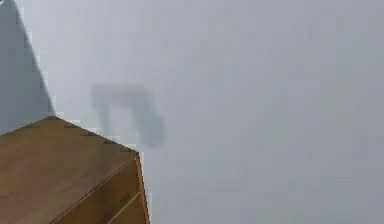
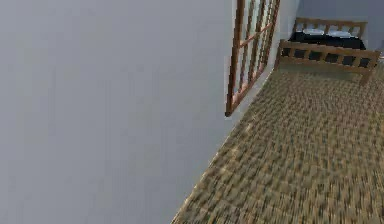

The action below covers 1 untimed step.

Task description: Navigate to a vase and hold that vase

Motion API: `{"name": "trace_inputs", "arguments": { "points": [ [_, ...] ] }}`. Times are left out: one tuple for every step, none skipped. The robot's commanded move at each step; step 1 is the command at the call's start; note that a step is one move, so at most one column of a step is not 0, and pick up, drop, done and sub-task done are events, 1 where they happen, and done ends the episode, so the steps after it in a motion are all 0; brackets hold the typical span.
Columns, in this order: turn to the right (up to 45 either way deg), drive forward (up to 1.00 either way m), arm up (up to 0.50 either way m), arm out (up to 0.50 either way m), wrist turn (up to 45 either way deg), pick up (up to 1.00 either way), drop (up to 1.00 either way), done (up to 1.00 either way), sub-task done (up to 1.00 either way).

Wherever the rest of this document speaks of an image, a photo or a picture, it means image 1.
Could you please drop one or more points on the brown wooden chest of drawers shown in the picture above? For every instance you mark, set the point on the brown wooden chest of drawers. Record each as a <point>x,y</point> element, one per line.
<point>60,173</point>

